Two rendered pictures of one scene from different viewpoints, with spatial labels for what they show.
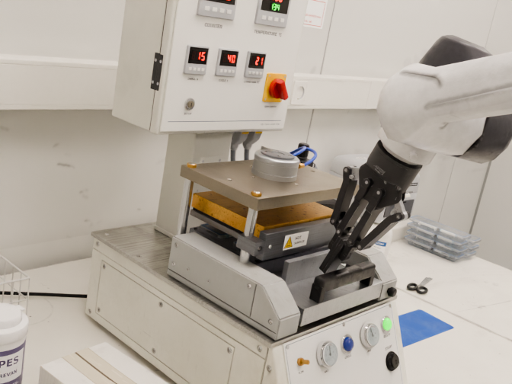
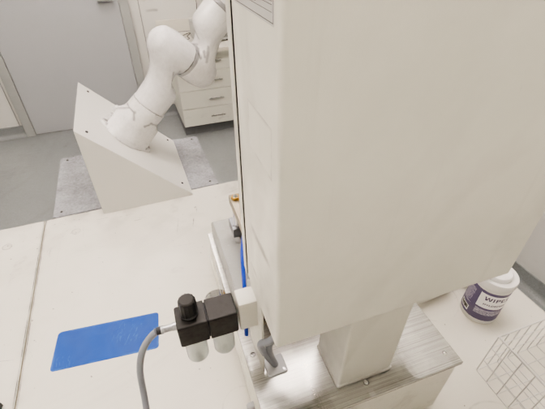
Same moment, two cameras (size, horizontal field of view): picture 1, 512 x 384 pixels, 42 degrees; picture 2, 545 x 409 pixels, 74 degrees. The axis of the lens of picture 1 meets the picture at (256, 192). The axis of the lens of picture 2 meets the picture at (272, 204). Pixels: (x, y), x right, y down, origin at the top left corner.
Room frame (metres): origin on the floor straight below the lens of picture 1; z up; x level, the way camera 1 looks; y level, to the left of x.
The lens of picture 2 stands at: (1.59, 0.17, 1.52)
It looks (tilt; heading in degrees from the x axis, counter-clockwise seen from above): 38 degrees down; 210
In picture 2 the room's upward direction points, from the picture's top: straight up
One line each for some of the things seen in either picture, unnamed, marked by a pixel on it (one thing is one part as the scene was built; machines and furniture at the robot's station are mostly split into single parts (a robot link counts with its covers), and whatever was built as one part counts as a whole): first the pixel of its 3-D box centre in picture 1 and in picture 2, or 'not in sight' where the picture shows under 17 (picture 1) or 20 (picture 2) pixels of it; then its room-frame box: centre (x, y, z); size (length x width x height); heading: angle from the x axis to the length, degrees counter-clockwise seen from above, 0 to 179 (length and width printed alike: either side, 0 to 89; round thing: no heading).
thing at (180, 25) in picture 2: not in sight; (229, 21); (-1.34, -2.00, 0.80); 1.29 x 0.04 x 0.10; 141
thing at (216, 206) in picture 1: (272, 198); not in sight; (1.11, -0.03, 1.07); 0.22 x 0.17 x 0.10; 140
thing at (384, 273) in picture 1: (337, 255); (233, 254); (1.16, -0.17, 0.96); 0.26 x 0.05 x 0.07; 50
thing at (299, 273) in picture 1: (279, 259); not in sight; (1.08, -0.06, 0.97); 0.30 x 0.22 x 0.08; 50
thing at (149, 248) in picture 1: (241, 264); (313, 287); (1.13, 0.00, 0.93); 0.46 x 0.35 x 0.01; 50
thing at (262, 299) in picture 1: (231, 282); not in sight; (0.96, 0.01, 0.96); 0.25 x 0.05 x 0.07; 50
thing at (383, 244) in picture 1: (379, 246); not in sight; (1.69, -0.36, 0.82); 0.05 x 0.05 x 0.14
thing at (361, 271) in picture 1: (344, 280); not in sight; (0.99, -0.17, 0.99); 0.15 x 0.02 x 0.04; 140
